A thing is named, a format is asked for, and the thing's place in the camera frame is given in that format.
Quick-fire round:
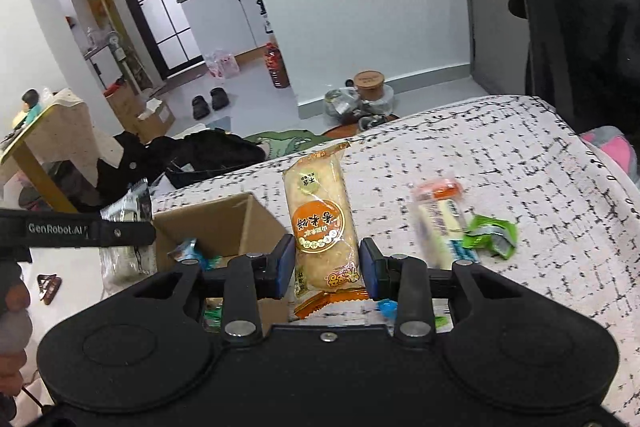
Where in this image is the orange-label rice cracker packet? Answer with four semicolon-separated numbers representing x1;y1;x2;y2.
282;142;372;320

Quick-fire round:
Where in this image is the pink fluffy item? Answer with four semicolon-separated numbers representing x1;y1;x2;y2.
580;125;640;188

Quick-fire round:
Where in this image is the grey door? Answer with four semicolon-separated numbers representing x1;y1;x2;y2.
462;0;533;98

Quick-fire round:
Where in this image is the long cream snack packet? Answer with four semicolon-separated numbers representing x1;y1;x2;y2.
410;178;473;270

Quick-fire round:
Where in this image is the white kitchen cabinet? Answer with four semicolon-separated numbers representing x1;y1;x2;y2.
180;0;273;58

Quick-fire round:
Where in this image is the clear black-edged snack packet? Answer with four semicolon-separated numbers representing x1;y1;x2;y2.
99;179;153;286

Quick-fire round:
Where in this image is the open black bag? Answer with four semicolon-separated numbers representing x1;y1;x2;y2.
165;129;267;188

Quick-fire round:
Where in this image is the black clothes pile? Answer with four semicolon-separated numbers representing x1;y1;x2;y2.
95;132;171;208

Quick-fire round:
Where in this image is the dark-haired doll figure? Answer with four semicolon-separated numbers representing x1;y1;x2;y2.
12;89;43;130

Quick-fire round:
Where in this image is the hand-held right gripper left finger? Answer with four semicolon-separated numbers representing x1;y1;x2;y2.
127;234;297;340

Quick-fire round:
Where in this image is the brown lidded container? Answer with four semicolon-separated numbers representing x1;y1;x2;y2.
353;70;388;105

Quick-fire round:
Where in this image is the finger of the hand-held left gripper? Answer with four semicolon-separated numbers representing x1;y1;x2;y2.
89;219;157;248

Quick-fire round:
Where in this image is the green rug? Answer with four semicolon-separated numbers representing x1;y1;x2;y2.
245;128;331;162

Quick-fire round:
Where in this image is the yellow wooden table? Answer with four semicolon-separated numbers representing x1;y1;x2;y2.
0;99;81;215

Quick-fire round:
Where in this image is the pink plastic bag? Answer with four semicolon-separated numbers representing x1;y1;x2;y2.
204;49;241;79

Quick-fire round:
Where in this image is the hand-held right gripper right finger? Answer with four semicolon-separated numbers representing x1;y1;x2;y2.
360;238;546;339

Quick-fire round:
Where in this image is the person's left hand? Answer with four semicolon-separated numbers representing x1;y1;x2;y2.
0;263;32;404

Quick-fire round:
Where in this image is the beige dotted tablecloth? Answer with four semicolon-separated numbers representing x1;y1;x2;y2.
30;89;126;188

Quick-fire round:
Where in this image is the brown hair clip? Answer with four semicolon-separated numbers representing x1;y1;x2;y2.
37;274;63;306

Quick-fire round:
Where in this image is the black coat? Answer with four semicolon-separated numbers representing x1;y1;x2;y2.
502;0;640;135

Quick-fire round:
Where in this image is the cardboard box with paper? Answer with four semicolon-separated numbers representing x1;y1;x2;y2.
135;99;176;144

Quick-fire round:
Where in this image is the black-patterned white bedsheet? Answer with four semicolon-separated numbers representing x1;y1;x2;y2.
150;94;640;408

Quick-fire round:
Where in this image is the green snack packet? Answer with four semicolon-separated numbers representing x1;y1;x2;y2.
202;297;224;333
462;215;518;258

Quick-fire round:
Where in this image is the clear plastic bag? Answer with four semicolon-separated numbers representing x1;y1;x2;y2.
324;88;363;120

